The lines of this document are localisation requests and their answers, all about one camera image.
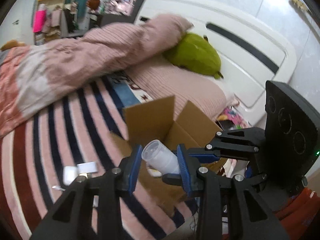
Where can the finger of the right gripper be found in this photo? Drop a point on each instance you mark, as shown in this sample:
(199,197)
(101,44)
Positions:
(205,158)
(172,179)

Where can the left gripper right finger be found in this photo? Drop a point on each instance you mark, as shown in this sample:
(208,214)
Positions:
(249,216)

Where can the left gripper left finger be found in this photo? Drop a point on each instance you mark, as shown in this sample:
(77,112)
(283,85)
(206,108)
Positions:
(90,208)

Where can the white tube bottle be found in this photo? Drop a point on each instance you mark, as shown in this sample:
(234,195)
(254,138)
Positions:
(159,157)

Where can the white earbuds case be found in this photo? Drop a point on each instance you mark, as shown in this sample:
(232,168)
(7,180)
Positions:
(70,173)

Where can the small white rectangular box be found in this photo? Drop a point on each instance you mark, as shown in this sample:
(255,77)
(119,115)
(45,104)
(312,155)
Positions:
(90,167)

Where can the brown cardboard box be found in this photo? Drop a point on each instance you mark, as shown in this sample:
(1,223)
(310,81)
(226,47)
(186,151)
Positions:
(155,120)

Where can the striped pink bed blanket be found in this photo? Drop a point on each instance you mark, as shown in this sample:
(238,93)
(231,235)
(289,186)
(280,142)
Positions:
(76,129)

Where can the pink ribbed pillow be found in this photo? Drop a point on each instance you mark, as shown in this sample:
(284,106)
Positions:
(161,79)

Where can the white bed headboard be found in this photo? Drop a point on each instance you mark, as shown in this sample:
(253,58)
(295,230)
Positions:
(250,51)

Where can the green plush toy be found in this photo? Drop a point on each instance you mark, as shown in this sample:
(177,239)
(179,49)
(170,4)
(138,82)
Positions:
(195,54)

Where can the patchwork pink grey duvet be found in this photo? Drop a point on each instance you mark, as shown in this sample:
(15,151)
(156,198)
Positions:
(32,77)

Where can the brown plush bear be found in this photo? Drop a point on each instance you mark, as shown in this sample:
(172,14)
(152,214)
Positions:
(12,44)

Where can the brown plush toy on desk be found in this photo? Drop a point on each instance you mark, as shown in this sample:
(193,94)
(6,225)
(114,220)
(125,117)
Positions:
(93,4)

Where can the yellow white shelf unit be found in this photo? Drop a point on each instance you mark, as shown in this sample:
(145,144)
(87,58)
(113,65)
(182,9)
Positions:
(52,27)

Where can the bright pink gift bag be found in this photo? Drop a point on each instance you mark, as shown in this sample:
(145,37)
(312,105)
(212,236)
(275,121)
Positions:
(39,21)

